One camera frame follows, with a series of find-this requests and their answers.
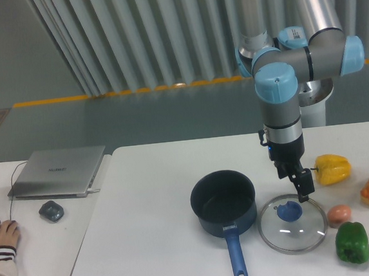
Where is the person's hand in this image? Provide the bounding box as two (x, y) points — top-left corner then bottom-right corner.
(0, 220), (21, 248)

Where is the white charger plug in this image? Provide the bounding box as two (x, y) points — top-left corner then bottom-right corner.
(87, 188), (100, 194)

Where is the black cable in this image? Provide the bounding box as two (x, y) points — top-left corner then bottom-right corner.
(0, 159), (34, 223)

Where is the brown egg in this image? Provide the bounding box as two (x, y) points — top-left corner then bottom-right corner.
(327, 204), (352, 228)

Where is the yellow bell pepper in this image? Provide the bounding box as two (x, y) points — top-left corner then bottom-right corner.
(311, 154), (352, 186)

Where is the silver laptop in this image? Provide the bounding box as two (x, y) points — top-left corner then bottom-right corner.
(8, 145), (105, 200)

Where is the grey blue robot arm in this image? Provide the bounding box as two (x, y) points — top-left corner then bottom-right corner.
(236, 0), (364, 202)

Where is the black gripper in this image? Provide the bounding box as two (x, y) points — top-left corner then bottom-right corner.
(258, 125), (314, 203)

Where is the glass pot lid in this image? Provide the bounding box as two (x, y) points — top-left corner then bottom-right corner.
(257, 194), (328, 255)

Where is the dark grey earbuds case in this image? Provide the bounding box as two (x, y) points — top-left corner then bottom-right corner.
(39, 200), (64, 223)

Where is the green bell pepper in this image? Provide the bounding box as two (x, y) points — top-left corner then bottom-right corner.
(335, 222), (369, 264)

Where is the dark blue saucepan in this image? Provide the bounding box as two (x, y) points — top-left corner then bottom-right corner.
(190, 170), (257, 276)

